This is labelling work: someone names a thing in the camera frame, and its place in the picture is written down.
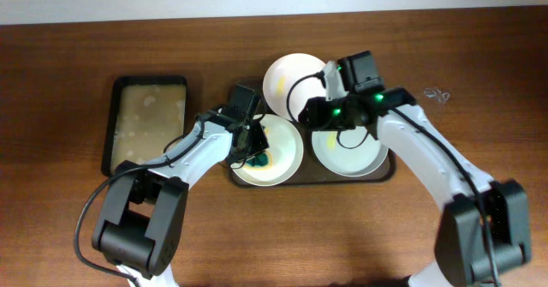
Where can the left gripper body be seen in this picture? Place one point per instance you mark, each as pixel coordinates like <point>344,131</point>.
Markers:
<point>257,143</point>

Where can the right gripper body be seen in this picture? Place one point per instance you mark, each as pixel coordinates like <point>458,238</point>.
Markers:
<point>333,115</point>

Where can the green and yellow sponge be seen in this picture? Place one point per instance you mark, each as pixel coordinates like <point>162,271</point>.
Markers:
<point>260,160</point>

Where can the white plate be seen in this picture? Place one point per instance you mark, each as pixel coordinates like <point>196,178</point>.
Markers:
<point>287,150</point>
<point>283,74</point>

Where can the white plate top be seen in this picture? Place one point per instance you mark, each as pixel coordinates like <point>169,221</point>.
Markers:
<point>283,74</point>

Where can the pale blue plate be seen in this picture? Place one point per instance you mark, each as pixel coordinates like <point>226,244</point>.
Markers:
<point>350,153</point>

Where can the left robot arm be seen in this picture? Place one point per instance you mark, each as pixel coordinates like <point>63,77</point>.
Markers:
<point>140,223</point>

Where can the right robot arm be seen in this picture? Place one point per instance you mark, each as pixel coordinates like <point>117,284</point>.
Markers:
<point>484,230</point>

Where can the dark brown serving tray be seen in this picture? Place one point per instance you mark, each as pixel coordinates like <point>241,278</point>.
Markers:
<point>311,171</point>

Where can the black tray with brown liquid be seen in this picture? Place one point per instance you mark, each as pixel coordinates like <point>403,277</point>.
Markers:
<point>146,112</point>

